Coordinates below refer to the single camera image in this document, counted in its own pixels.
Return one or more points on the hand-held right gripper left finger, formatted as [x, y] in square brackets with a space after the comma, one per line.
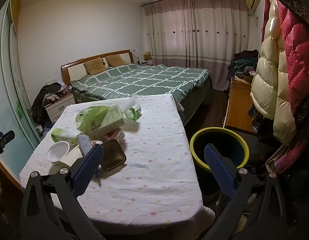
[87, 171]

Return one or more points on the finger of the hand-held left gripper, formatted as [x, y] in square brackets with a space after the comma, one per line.
[5, 138]

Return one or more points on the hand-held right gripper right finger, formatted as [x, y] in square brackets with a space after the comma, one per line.
[219, 172]

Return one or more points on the white paper cup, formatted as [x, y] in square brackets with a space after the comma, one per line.
[57, 152]
[72, 157]

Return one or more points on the white blue packet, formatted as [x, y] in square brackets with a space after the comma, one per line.
[83, 143]

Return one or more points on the dark brown plastic tray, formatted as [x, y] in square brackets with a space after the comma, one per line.
[113, 156]

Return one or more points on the yellow rimmed trash bin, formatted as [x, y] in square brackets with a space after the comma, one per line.
[227, 140]

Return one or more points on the red white packet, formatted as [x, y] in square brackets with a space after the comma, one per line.
[117, 133]

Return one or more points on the white green carton box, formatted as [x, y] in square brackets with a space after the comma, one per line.
[107, 118]

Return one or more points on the clear bottle green label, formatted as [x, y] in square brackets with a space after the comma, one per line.
[134, 111]

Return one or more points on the sliding door wardrobe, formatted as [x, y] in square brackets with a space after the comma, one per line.
[12, 92]

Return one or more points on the dark clothes heap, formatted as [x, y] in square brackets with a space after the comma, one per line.
[40, 102]

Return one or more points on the white nightstand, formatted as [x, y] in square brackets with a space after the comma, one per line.
[59, 107]

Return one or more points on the white dotted tablecloth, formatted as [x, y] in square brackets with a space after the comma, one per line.
[149, 155]

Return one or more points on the wooden desk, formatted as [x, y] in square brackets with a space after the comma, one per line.
[239, 107]

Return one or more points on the wooden bed headboard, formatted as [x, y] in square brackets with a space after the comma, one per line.
[74, 65]

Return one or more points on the cream puffer jacket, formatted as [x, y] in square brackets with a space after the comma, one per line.
[269, 80]

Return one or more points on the tan pillow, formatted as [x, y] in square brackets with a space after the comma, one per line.
[94, 66]
[115, 60]

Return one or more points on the bed with green quilt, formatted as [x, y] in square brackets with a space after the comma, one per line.
[144, 80]

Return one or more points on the pile of clothes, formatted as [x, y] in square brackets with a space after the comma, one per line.
[242, 65]

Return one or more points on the pink white curtain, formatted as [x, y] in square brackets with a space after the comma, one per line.
[194, 30]

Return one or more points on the red puffer jacket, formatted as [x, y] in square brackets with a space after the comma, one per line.
[297, 42]

